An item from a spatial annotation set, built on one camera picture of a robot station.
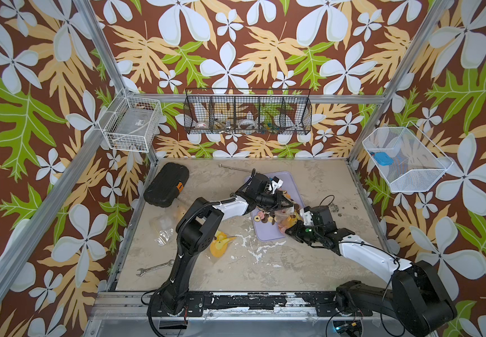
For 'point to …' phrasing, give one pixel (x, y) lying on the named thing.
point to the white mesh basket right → (417, 163)
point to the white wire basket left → (130, 123)
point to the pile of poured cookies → (264, 216)
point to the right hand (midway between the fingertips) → (283, 230)
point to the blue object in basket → (383, 159)
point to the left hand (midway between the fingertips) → (295, 202)
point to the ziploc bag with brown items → (219, 245)
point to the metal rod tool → (220, 165)
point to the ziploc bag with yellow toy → (285, 217)
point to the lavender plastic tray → (267, 231)
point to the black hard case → (166, 184)
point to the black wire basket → (248, 111)
